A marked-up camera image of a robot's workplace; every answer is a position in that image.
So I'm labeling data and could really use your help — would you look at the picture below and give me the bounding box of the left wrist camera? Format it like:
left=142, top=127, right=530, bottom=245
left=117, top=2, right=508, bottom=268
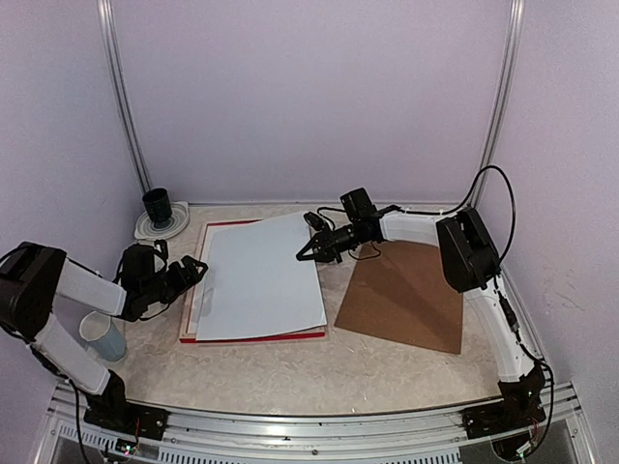
left=154, top=239, right=169, bottom=261

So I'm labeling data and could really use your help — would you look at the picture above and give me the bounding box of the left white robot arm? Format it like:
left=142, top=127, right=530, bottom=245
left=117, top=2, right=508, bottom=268
left=1, top=240, right=209, bottom=441

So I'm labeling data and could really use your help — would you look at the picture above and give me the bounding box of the right aluminium corner post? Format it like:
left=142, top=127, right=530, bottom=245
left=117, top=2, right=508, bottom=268
left=469, top=0, right=526, bottom=206

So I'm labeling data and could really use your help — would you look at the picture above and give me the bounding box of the aluminium corner post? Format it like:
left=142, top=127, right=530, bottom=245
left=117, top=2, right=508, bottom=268
left=97, top=0, right=152, bottom=193
left=469, top=0, right=526, bottom=206

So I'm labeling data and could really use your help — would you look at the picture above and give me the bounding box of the white round plate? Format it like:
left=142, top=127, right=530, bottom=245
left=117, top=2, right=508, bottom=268
left=133, top=201, right=190, bottom=242

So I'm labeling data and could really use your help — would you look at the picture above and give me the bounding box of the left aluminium corner post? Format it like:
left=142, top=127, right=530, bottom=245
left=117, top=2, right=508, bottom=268
left=97, top=0, right=152, bottom=193

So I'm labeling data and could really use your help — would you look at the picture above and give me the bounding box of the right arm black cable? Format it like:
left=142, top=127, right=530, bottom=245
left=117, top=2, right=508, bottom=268
left=452, top=164, right=555, bottom=388

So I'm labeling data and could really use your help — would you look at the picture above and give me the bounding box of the black cup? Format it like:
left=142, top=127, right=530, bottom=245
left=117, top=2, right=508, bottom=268
left=142, top=188, right=172, bottom=229

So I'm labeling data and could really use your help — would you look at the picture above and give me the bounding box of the light blue paper cup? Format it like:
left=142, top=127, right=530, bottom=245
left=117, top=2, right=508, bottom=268
left=79, top=312, right=127, bottom=362

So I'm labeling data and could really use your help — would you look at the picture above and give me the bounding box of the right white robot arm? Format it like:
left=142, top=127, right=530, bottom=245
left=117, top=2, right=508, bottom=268
left=296, top=188, right=554, bottom=438

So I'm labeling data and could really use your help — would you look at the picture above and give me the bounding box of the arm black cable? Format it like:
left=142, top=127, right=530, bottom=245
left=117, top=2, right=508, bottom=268
left=0, top=241, right=93, bottom=464
left=452, top=164, right=555, bottom=388

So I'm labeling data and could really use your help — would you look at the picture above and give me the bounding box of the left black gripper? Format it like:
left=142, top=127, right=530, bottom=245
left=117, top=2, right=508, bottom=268
left=141, top=255, right=207, bottom=305

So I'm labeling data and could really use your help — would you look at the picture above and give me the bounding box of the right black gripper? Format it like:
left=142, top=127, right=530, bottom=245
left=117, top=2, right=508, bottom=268
left=298, top=219, right=368, bottom=262

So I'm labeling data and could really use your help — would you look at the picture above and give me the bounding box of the brown backing board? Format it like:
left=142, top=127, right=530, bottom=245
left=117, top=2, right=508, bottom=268
left=335, top=242, right=463, bottom=355

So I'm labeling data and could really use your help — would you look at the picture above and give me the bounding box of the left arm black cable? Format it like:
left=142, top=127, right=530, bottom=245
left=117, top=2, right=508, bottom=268
left=0, top=241, right=93, bottom=464

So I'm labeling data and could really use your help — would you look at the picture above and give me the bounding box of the red wooden picture frame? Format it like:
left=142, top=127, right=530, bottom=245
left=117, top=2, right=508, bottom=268
left=178, top=218, right=328, bottom=346

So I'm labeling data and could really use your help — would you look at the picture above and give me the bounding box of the front aluminium rail base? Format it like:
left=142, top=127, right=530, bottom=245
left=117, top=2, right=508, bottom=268
left=29, top=383, right=600, bottom=463

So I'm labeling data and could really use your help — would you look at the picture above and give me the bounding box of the cat photo print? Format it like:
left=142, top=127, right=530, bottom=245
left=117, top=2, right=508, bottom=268
left=192, top=212, right=327, bottom=342

